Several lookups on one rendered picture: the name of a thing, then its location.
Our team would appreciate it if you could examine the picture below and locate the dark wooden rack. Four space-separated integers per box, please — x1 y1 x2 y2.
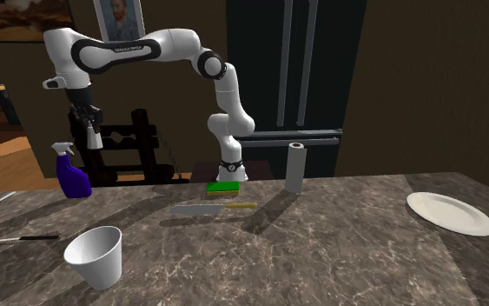
67 108 191 188

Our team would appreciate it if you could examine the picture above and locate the blue spray bottle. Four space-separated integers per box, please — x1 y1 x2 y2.
50 142 93 199

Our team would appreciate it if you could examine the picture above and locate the framed portrait picture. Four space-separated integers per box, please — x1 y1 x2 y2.
93 0 147 43

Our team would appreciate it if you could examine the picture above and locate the framed landscape picture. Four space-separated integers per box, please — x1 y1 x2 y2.
0 0 77 43

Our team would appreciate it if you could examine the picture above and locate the white cup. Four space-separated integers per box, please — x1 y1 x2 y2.
63 225 123 292

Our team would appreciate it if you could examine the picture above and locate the green and yellow sponge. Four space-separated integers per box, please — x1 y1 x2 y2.
206 181 241 197

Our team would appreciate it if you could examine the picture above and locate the black refrigerator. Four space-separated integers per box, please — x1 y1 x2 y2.
225 0 368 180

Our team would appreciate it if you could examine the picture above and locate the grey paper towel roll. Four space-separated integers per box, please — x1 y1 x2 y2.
285 142 307 195

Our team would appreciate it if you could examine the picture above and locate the white plate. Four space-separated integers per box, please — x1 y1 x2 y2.
406 191 489 237

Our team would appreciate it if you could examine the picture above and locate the spatula with black handle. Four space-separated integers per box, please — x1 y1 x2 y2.
0 232 61 251

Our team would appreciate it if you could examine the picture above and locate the knife with yellow handle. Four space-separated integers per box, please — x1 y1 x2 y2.
169 202 259 216

